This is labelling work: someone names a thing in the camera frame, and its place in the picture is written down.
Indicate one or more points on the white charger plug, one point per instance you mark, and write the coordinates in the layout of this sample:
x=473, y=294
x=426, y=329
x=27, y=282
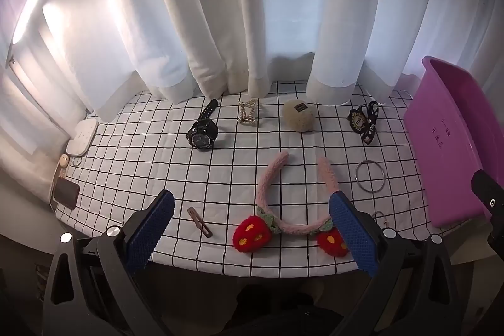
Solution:
x=63, y=161

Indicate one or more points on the black wrist watch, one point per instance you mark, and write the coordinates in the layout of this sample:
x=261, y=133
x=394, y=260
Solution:
x=202, y=133

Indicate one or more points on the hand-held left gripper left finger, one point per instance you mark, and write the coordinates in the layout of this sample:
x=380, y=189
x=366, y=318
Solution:
x=151, y=237

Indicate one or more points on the black printed ribbon bow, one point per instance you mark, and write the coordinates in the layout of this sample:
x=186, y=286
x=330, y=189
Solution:
x=360, y=121

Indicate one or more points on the beige fluffy hair clip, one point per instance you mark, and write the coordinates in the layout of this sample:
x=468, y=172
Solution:
x=299, y=115

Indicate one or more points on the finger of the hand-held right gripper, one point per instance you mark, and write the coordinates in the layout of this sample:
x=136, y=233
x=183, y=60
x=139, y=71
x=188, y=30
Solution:
x=497, y=237
x=488, y=190

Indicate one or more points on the thin silver hoop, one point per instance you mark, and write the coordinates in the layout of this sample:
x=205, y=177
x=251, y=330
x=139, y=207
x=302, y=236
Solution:
x=380, y=211

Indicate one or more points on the pink strawberry plush headband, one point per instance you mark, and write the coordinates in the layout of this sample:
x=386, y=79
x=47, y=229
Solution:
x=267, y=194

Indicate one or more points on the brown leather card holder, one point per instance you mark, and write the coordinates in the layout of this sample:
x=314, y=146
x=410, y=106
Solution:
x=67, y=193

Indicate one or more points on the white curtain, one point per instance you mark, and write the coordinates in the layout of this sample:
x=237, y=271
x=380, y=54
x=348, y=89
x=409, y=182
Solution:
x=252, y=5

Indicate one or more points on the silver bangle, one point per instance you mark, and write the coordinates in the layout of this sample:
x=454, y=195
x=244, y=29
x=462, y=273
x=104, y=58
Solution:
x=356, y=176

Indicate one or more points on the white power strip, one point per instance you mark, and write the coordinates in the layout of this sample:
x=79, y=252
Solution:
x=82, y=137

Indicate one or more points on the white black checkered tablecloth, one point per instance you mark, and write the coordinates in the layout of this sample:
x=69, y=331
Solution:
x=157, y=162

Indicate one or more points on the pearl hair claw clip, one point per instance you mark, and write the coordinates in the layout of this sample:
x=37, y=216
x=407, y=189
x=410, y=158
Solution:
x=248, y=113

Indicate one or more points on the pink plastic basin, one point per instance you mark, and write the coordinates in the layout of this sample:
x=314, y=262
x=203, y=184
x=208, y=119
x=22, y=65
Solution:
x=437, y=147

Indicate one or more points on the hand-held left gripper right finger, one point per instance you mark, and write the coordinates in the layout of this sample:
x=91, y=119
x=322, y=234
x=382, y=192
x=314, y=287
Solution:
x=352, y=237

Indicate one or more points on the brown hair clip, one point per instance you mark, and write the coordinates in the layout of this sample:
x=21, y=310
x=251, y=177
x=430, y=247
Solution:
x=199, y=222

